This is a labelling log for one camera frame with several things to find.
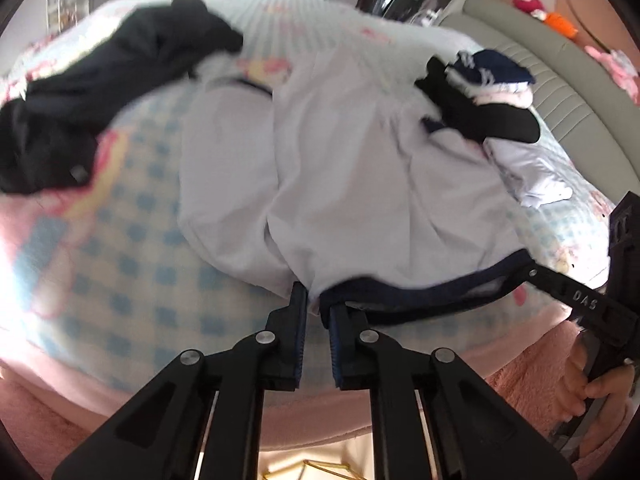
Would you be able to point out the pink plush toy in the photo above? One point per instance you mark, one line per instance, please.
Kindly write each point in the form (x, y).
(617, 67)

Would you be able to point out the white satin garment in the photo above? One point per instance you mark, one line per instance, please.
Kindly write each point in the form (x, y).
(530, 170)

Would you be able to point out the padded grey headboard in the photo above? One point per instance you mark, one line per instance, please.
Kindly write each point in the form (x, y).
(550, 70)

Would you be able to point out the person's right hand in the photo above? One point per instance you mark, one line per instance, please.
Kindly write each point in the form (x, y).
(607, 410)

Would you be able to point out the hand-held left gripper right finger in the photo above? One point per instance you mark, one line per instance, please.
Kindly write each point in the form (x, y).
(342, 340)

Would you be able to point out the navy striped folded garment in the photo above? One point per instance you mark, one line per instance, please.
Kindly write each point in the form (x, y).
(495, 67)

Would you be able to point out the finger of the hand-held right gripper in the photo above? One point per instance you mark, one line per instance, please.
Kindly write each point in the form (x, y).
(580, 297)

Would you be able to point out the pink fluffy robe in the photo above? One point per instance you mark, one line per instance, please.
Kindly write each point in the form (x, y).
(525, 380)

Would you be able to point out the bed with checkered cartoon blanket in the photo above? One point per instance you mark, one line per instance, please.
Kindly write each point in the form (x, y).
(140, 270)

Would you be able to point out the orange plush toy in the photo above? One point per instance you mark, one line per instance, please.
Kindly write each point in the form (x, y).
(562, 24)

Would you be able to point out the pale pink folded garment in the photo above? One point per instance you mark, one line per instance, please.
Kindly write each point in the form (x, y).
(517, 97)

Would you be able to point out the red plush toy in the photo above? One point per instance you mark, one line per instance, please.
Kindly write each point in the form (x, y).
(527, 4)

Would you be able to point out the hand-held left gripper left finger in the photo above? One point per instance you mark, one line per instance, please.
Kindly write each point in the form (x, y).
(292, 330)

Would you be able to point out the black folded garment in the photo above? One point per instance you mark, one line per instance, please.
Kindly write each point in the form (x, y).
(470, 120)

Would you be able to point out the pink fleece bedsheet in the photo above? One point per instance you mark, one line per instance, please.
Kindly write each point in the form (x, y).
(150, 400)

